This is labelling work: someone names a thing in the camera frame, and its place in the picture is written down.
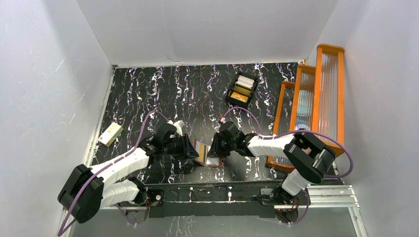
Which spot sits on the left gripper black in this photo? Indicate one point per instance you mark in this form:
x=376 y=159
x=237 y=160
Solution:
x=183 y=146

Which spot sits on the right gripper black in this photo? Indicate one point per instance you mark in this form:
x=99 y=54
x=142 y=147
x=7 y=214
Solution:
x=215 y=150

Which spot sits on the brown leather card holder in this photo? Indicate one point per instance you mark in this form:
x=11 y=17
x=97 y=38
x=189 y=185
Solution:
x=204 y=159

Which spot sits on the gold VIP card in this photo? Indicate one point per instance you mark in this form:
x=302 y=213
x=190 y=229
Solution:
x=239 y=97

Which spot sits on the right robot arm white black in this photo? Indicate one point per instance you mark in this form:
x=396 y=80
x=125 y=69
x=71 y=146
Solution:
x=309 y=155

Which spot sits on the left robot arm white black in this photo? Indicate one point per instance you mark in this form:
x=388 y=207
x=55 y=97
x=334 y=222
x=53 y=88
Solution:
x=89 y=189

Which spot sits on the black plastic card box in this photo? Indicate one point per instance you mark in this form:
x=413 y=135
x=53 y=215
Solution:
x=233 y=87

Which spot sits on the stack of cards in box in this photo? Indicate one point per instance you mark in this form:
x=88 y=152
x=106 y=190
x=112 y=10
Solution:
x=245 y=82

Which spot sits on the small white green box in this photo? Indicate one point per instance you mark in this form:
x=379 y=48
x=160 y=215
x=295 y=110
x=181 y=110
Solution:
x=110 y=134

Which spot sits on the orange wooden tiered rack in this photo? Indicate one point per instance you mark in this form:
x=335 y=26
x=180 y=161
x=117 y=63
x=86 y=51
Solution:
x=315 y=99

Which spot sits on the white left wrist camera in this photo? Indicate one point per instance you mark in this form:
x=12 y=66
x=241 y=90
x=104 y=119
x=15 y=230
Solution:
x=179 y=125

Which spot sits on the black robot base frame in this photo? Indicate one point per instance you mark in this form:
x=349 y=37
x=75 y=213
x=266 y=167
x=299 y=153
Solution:
x=249 y=198

